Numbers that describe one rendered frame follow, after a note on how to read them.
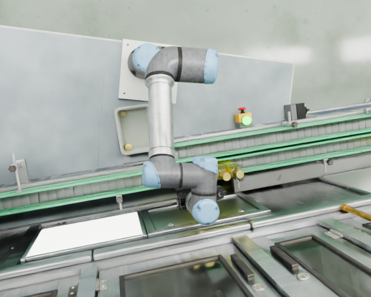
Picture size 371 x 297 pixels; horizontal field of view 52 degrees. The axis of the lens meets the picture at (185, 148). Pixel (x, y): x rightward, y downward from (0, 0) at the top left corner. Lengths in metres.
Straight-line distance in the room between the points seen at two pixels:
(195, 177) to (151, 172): 0.13
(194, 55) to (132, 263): 0.70
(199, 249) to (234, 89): 0.95
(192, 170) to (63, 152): 0.94
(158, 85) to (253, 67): 0.92
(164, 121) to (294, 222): 0.60
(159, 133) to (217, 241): 0.44
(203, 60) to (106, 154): 0.83
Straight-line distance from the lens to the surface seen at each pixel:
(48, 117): 1.90
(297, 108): 2.02
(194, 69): 1.25
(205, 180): 1.09
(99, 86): 1.88
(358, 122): 2.15
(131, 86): 1.86
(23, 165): 1.82
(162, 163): 1.08
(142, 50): 1.65
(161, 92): 1.18
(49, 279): 1.32
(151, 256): 1.29
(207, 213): 1.09
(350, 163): 2.15
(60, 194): 1.80
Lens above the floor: 2.63
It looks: 78 degrees down
